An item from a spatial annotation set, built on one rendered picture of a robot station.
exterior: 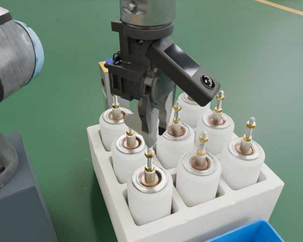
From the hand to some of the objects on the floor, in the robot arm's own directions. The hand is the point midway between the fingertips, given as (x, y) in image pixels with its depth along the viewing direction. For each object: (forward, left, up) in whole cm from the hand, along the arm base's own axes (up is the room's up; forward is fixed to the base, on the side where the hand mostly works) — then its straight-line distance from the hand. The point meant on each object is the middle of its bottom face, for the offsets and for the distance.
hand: (158, 136), depth 50 cm
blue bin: (+7, -15, -37) cm, 41 cm away
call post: (+8, +41, -37) cm, 56 cm away
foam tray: (+12, +12, -37) cm, 41 cm away
